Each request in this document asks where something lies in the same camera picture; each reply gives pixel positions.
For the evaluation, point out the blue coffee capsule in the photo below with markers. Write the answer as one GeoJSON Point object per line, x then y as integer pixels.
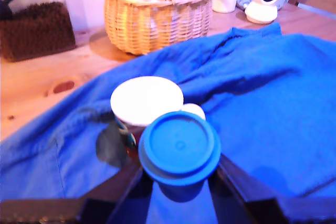
{"type": "Point", "coordinates": [178, 142]}

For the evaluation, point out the blue cloth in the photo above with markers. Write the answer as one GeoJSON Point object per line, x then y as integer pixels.
{"type": "Point", "coordinates": [262, 103]}

